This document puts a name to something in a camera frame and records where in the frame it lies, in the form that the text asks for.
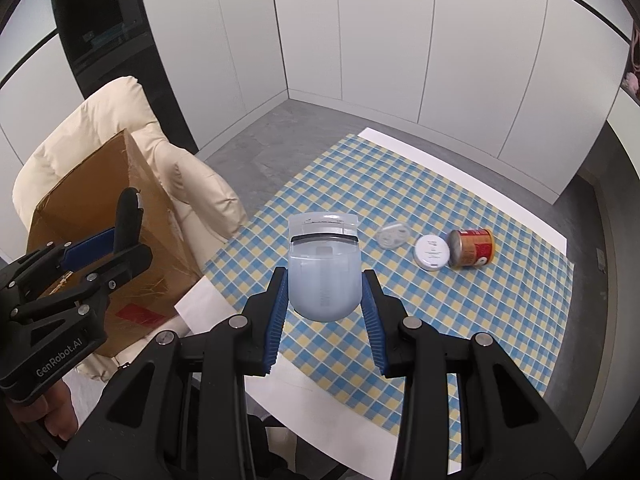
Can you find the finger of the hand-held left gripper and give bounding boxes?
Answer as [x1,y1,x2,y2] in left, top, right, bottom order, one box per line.
[0,227,118,308]
[10,244,154,325]

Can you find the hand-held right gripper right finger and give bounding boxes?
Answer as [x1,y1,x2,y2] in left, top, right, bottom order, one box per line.
[362,269,587,480]

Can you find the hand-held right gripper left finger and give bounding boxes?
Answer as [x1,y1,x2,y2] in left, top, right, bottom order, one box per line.
[55,266,291,480]

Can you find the light blue eyelash curler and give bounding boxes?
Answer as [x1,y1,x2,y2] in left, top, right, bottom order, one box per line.
[287,212,362,322]

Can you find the brown cardboard box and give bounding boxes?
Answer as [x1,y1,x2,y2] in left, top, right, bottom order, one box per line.
[26,129,203,359]

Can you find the small translucent round lid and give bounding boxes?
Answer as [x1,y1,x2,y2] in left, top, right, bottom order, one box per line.
[376,224,412,251]

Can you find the red gold tin can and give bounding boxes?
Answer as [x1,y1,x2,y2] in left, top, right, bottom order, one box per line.
[447,228,495,269]

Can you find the person's left hand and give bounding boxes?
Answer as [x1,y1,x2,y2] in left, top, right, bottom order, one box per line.
[9,376,77,442]

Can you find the blue yellow checkered tablecloth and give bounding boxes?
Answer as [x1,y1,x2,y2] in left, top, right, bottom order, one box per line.
[202,133,571,429]

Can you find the round white jar lid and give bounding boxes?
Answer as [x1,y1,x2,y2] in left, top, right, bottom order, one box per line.
[413,234,451,272]

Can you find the cream padded armchair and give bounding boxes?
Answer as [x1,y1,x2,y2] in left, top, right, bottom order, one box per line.
[11,76,248,387]

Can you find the pink handbag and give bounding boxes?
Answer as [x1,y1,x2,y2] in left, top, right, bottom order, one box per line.
[627,25,640,74]

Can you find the black wall screen panel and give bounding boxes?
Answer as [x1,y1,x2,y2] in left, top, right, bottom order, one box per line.
[48,0,199,154]

